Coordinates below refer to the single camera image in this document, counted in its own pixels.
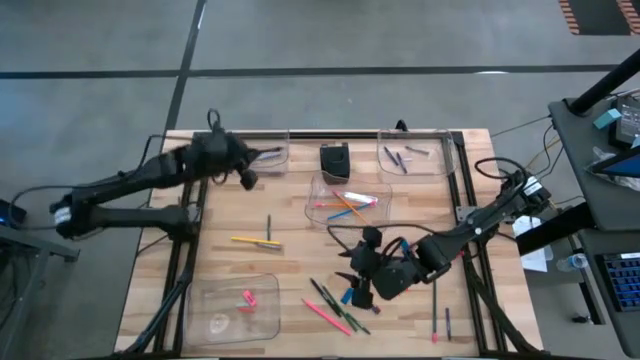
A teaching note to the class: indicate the orange pencil red eraser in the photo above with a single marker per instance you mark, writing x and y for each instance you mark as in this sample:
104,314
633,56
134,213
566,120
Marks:
362,218

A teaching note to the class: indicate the white pink pencil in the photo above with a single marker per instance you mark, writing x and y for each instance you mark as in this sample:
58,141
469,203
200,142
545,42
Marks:
367,199

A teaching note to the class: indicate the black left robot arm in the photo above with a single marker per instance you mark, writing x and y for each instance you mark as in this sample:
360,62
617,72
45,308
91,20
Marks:
125,180

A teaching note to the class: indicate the black box blue light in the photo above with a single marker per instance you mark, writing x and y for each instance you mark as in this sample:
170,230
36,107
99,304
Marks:
12,212

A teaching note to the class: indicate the teal box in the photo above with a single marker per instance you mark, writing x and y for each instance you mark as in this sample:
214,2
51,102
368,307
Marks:
607,119

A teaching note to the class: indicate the black pole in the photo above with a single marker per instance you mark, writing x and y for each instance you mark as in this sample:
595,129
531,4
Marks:
605,82

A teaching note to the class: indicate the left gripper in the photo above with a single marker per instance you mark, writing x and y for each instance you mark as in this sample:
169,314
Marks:
217,152

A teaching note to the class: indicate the grey pen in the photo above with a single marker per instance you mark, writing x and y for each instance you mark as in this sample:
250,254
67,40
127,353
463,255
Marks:
416,150

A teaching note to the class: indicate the black aluminium table frame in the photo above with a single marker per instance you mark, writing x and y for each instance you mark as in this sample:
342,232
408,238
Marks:
460,190

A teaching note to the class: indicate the clear water bottle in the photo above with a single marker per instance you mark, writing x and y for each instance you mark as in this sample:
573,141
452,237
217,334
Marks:
572,262

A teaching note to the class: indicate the blue pencil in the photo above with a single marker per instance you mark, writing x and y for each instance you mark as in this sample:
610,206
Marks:
350,211

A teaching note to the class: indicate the white paper sheet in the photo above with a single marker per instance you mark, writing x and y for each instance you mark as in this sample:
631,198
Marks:
535,260

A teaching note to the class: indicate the dark tablet screen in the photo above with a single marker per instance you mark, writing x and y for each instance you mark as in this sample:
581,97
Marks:
620,165

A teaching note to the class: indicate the black keyboard blue keys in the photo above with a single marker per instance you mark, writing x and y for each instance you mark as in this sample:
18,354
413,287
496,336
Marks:
625,282

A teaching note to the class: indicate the purple crayon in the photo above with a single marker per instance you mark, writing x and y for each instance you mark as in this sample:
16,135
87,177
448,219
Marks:
270,156
448,325

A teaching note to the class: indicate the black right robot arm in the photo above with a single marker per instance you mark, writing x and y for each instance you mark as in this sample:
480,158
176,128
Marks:
475,227

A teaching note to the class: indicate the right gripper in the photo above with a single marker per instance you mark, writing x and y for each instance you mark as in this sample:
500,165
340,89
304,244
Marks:
365,270

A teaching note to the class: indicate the blue purple pen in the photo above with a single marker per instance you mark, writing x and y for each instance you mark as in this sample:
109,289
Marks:
402,162

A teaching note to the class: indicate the green pencil red eraser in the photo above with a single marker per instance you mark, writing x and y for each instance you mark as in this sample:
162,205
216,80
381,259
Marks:
434,310

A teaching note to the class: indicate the dark green pen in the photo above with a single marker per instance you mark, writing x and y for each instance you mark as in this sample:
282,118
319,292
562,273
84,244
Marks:
268,227

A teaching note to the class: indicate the grey metal stand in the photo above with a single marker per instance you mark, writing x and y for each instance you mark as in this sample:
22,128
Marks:
30,250

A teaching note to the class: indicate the black purple pen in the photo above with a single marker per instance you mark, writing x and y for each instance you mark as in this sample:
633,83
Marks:
391,156

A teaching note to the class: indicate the dark green coloured pencil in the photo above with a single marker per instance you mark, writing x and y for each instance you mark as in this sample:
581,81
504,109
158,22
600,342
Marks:
325,295

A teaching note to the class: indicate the thick blue eraser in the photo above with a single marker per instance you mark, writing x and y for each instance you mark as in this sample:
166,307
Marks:
347,296

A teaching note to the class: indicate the pink colored pencil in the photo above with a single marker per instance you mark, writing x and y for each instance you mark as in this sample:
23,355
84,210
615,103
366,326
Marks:
325,316

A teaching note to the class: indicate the grey side desk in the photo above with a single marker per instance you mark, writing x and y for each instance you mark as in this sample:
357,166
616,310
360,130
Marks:
575,150

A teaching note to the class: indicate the clear plastic bin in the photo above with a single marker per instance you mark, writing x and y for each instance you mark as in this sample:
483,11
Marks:
380,215
210,325
280,167
435,165

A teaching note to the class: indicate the black mat orange edges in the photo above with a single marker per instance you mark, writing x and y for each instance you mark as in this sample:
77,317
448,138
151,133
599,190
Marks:
600,15

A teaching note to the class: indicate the yellow pencil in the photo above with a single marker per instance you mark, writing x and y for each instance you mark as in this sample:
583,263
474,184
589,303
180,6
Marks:
250,240

